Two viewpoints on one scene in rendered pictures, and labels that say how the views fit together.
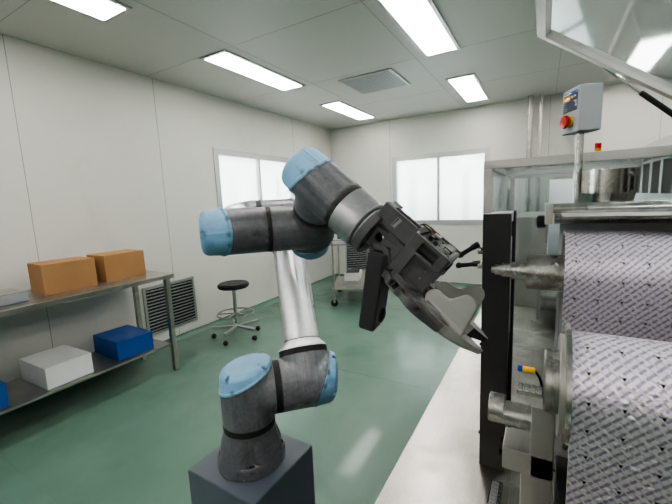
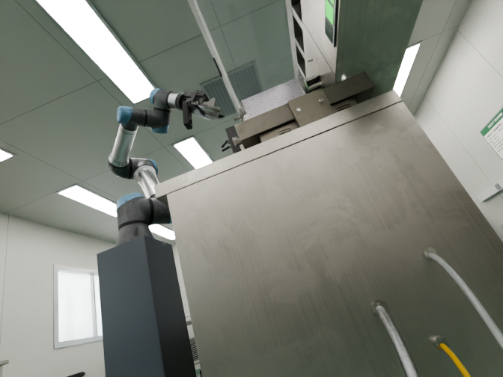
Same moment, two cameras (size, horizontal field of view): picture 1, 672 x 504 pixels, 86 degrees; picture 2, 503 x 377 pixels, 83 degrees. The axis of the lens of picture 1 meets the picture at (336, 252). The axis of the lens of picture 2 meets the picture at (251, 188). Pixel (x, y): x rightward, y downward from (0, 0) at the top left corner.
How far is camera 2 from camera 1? 1.08 m
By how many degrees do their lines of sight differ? 41
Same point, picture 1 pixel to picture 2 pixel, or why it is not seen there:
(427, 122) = not seen: hidden behind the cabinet
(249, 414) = (135, 210)
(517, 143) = not seen: hidden behind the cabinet
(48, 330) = not seen: outside the picture
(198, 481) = (105, 254)
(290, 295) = (150, 182)
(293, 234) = (154, 114)
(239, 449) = (131, 228)
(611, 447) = (254, 108)
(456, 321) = (211, 104)
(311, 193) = (161, 93)
